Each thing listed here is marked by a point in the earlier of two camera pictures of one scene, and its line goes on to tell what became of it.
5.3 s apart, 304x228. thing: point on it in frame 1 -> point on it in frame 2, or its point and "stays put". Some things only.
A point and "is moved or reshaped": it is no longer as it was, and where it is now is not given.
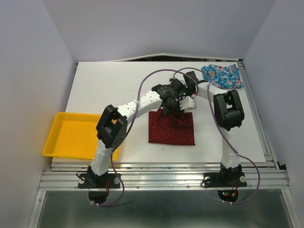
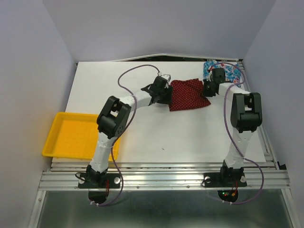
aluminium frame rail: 163,175 stays put
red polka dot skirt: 175,128 is moved or reshaped
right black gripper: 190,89 -> 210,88
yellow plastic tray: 74,136 stays put
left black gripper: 176,109 -> 167,98
